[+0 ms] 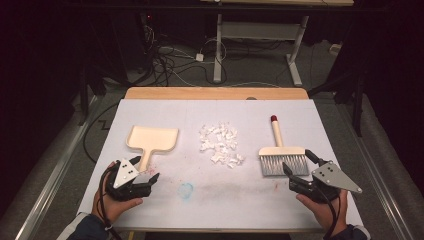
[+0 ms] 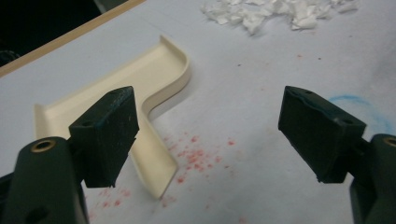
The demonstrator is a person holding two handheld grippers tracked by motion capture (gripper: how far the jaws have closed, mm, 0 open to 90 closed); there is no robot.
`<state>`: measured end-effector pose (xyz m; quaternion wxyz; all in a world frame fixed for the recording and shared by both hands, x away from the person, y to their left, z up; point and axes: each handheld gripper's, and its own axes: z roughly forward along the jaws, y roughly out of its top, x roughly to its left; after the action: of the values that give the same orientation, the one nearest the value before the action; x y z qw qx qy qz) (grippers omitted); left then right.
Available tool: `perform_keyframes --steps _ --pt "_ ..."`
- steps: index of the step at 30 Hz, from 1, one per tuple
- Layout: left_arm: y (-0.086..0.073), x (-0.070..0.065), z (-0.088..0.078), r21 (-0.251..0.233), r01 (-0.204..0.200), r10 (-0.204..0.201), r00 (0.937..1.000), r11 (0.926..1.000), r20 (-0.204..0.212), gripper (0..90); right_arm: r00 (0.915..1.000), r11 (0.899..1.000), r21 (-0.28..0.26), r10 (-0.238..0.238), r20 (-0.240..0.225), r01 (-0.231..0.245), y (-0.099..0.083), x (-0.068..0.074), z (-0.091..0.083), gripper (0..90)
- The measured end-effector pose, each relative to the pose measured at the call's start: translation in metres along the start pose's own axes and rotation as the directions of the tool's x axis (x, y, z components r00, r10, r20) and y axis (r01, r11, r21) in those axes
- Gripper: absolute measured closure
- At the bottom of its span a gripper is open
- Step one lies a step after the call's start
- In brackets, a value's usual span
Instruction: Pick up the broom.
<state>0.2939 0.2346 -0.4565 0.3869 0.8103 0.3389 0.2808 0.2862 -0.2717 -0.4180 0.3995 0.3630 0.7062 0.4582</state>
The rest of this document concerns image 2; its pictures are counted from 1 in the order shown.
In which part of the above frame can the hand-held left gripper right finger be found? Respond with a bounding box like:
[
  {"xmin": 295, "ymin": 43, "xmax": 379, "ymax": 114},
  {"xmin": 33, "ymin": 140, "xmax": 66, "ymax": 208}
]
[{"xmin": 277, "ymin": 86, "xmax": 368, "ymax": 184}]

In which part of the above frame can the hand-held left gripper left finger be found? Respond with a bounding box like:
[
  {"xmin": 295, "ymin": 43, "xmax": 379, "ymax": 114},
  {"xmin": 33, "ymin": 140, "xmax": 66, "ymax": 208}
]
[{"xmin": 68, "ymin": 86, "xmax": 140, "ymax": 189}]

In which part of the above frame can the cream plastic dustpan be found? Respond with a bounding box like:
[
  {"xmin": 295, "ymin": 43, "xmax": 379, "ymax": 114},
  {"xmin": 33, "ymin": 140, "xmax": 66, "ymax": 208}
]
[{"xmin": 33, "ymin": 35, "xmax": 191, "ymax": 200}]

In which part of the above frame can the pile of white paper scraps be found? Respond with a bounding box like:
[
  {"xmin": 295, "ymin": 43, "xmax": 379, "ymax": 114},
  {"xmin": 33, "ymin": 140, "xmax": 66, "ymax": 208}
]
[{"xmin": 200, "ymin": 0, "xmax": 359, "ymax": 35}]

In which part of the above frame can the wooden table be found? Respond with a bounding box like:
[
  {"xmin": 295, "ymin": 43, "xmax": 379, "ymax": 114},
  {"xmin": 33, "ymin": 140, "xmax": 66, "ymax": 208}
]
[{"xmin": 0, "ymin": 0, "xmax": 148, "ymax": 78}]

